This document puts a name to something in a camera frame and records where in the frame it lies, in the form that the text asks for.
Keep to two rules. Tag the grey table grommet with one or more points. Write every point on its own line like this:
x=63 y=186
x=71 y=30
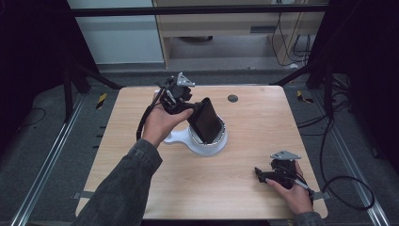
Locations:
x=232 y=98

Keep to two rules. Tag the grey tape tab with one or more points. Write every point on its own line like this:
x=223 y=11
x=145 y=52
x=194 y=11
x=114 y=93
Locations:
x=321 y=196
x=81 y=195

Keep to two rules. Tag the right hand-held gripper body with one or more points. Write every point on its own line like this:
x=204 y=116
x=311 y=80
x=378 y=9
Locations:
x=284 y=171

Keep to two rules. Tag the white key holder stand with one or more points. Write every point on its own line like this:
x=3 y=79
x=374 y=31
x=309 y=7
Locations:
x=180 y=138

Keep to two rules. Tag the white cabinet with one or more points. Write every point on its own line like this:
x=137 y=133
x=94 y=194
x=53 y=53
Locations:
x=119 y=37

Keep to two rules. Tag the black wallet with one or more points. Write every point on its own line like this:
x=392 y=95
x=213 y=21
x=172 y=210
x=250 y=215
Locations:
x=205 y=121

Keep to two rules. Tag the aluminium floor rail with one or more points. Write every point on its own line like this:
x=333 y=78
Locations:
x=47 y=163
x=354 y=169

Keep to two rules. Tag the black metal stand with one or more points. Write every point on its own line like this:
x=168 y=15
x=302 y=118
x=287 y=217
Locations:
x=67 y=94
x=328 y=94

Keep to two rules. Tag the person's left hand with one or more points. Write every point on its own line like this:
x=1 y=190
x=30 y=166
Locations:
x=160 y=125

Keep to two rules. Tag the black horizontal bar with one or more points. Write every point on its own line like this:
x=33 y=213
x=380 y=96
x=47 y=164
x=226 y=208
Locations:
x=194 y=10

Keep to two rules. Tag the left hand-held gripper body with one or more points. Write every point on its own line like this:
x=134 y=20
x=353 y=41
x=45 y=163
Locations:
x=177 y=94

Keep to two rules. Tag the yellow black tape strip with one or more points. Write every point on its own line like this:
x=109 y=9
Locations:
x=101 y=100
x=303 y=97

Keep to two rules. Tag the person's right hand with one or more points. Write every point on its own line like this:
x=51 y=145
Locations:
x=295 y=196

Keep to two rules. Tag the black curtain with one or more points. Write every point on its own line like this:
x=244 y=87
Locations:
x=31 y=62
x=370 y=62

